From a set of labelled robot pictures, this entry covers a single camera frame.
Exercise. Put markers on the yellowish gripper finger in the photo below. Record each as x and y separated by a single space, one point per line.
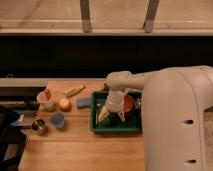
121 115
103 114

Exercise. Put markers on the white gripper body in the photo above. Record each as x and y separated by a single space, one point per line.
115 100

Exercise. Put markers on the dark brown eraser block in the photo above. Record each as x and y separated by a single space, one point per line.
114 118

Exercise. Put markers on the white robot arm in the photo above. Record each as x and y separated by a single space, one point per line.
173 104

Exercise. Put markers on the blue plastic cup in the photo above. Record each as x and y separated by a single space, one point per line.
57 120

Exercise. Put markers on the clear plastic cup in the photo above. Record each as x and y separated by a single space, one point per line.
44 98

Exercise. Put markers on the small metal cup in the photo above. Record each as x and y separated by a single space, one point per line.
39 126

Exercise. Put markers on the metal fork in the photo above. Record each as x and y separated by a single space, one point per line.
98 108

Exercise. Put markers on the green plastic tray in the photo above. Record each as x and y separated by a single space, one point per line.
132 122

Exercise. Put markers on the red bowl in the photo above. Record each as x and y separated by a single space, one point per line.
129 104

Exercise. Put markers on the brown pinecone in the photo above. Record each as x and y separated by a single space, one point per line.
106 87

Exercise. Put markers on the blue sponge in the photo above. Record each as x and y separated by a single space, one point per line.
83 103

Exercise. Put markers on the yellow apple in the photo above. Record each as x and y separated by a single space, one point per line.
64 104

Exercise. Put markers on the black chair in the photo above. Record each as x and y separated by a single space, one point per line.
12 140

